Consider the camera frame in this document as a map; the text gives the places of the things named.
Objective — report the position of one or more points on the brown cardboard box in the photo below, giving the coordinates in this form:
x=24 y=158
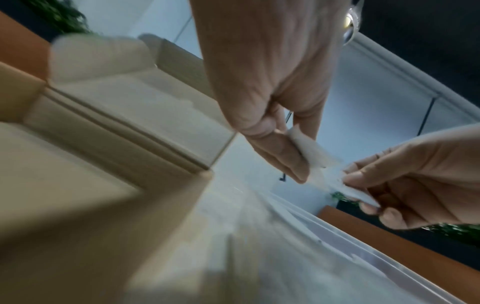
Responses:
x=93 y=207

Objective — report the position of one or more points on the green leafy plant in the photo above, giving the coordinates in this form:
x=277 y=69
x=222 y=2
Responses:
x=455 y=231
x=62 y=14

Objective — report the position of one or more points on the white translucent plastic wrapper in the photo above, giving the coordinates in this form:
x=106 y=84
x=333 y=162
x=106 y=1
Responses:
x=318 y=157

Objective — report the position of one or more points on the clear plastic storage bin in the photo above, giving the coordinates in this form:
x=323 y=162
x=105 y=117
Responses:
x=300 y=252

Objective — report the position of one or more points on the round ceiling lamp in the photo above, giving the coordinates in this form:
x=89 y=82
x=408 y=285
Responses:
x=351 y=22

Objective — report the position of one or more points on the person's right hand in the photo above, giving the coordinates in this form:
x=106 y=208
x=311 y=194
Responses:
x=431 y=184

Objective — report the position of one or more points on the person's left hand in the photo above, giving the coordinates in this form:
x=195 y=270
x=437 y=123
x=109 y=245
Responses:
x=270 y=59

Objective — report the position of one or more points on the orange wooden planter box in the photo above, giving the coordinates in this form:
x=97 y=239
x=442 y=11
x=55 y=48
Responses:
x=20 y=44
x=393 y=237

